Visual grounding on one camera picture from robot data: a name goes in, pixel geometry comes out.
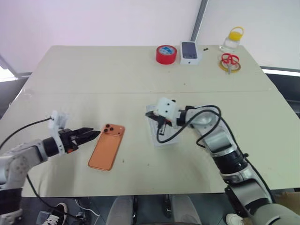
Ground brown cardboard box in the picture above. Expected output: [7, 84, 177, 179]
[273, 191, 300, 213]

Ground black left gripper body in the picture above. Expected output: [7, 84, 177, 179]
[58, 128, 80, 154]

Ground red handled scissors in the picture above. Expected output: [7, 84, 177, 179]
[221, 53, 240, 75]

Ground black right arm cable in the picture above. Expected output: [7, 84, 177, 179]
[156, 105, 275, 204]

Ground grey metal frame post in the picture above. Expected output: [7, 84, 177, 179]
[190, 0, 210, 43]

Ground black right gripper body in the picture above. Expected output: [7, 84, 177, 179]
[154, 114, 176, 129]

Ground white shoe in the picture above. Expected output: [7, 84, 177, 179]
[225, 212, 245, 225]

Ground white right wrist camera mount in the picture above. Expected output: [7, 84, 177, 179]
[155, 97, 181, 128]

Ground red tape roll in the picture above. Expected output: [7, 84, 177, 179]
[155, 45, 178, 65]

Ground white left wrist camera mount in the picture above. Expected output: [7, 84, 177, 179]
[47, 110, 71, 156]

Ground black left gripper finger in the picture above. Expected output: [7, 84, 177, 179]
[74, 127, 95, 138]
[76, 130, 102, 146]

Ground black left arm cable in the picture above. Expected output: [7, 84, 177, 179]
[0, 118, 53, 150]

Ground grey rounded robot leg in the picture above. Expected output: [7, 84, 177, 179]
[170, 195, 203, 225]
[105, 195, 135, 225]

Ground yellow tape roll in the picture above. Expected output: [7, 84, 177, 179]
[218, 59, 243, 73]

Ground orange smartphone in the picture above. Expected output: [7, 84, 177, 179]
[88, 123, 126, 172]

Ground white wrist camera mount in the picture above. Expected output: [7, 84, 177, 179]
[47, 110, 71, 156]
[155, 97, 181, 128]

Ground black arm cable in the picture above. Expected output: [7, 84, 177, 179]
[156, 105, 275, 204]
[0, 118, 53, 150]

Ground black cable under table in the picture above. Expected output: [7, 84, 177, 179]
[25, 173, 79, 220]

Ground black and white sneaker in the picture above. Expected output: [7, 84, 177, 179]
[38, 202, 69, 225]

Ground white cable on floor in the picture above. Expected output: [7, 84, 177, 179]
[74, 198, 101, 218]

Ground white phone box lid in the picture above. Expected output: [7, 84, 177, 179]
[180, 41, 203, 66]

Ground clear jar with yellow lid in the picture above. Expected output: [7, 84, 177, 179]
[219, 26, 245, 53]

